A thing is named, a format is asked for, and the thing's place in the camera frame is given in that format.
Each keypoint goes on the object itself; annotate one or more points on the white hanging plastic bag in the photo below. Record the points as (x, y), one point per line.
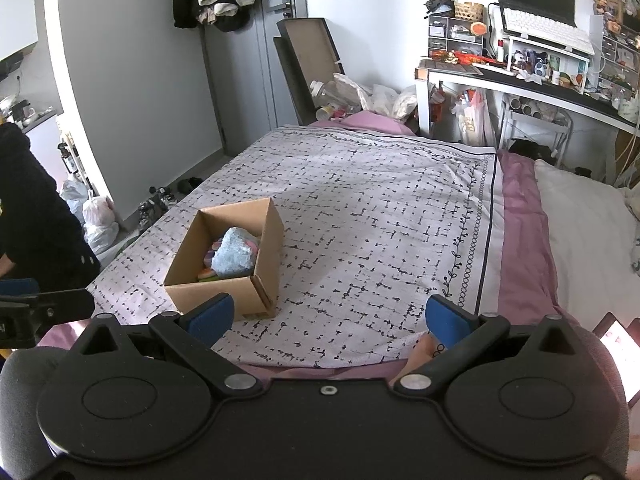
(472, 120)

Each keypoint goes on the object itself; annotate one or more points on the small clear drawer cabinet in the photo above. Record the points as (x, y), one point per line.
(620, 57)

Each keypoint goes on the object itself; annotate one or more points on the white desk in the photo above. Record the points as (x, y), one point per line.
(550, 92)

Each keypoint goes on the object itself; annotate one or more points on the woven basket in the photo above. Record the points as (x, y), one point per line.
(469, 11)

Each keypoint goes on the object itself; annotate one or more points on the blue-grey fuzzy plush toy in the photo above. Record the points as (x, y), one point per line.
(234, 257)

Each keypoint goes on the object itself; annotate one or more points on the white plastic bags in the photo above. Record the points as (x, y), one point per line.
(97, 220)

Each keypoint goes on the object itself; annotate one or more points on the white keyboard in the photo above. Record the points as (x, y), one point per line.
(545, 25)

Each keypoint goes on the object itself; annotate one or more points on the pile of plastic bags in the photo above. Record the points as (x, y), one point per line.
(380, 97)

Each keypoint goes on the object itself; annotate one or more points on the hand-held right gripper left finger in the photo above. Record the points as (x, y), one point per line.
(212, 315)

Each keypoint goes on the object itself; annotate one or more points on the pair of sneakers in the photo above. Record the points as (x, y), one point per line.
(155, 205)

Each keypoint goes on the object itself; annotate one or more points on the pink soft item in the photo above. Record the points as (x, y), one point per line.
(212, 252)

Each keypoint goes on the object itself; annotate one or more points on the white desk riser shelf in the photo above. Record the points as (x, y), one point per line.
(550, 47)

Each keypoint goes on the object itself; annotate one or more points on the grey drawer organizer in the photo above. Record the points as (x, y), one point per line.
(450, 35)

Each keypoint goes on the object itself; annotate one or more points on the white pillow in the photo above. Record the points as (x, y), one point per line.
(585, 240)

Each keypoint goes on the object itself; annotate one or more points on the person's black hoodie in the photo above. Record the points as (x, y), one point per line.
(35, 210)

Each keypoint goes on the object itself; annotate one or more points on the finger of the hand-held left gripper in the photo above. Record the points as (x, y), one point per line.
(17, 286)
(60, 302)

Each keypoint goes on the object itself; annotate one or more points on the dark flat cardboard board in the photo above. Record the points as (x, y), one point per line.
(310, 65)

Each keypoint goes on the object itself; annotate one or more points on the green cloth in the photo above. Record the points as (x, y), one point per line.
(206, 275)

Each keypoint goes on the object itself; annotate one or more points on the black slippers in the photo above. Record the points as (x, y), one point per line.
(190, 185)

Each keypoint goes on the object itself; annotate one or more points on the brown cardboard box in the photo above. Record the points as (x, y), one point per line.
(225, 295)

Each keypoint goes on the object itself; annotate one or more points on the grey door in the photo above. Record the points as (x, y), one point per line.
(250, 75)

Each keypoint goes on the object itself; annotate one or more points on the white black-patterned blanket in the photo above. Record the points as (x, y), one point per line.
(350, 220)

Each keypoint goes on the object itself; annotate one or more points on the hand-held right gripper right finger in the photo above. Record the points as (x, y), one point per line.
(447, 320)

